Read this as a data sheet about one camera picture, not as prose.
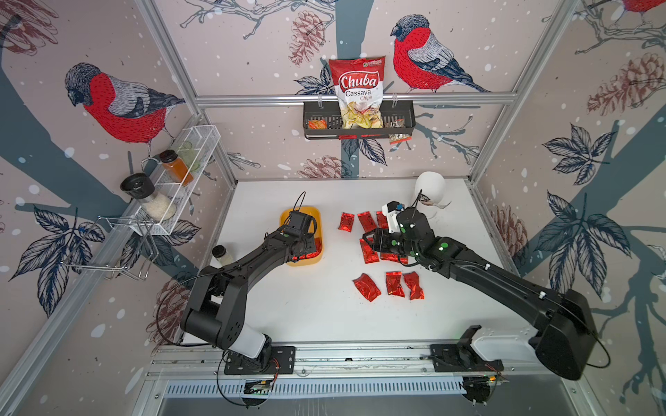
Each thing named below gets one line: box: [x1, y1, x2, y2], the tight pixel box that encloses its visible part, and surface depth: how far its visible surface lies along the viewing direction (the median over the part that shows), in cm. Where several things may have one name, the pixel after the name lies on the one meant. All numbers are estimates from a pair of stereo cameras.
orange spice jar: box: [159, 149, 195, 187], surface depth 74 cm
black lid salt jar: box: [119, 172, 177, 221], surface depth 64 cm
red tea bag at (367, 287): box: [352, 272, 382, 303], surface depth 88 cm
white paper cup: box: [414, 170, 447, 205], surface depth 103 cm
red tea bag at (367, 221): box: [357, 210, 378, 234], surface depth 108 cm
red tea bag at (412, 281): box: [403, 271, 425, 301], surface depth 87 cm
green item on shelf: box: [176, 141, 201, 172], surface depth 79 cm
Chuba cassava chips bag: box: [328, 55, 386, 130], surface depth 84 cm
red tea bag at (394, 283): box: [385, 271, 405, 298], surface depth 89 cm
